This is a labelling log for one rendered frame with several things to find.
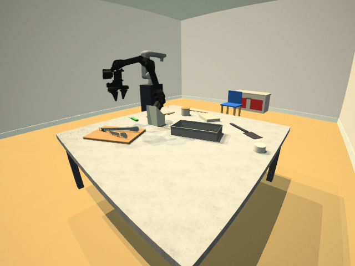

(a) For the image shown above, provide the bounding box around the light wooden board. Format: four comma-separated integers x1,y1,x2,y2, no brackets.
83,128,146,145

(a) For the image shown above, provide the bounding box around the pale yellow flat square block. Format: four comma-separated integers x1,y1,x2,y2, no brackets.
199,113,220,122

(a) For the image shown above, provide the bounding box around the cream short cylinder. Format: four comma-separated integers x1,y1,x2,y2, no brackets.
253,142,266,154

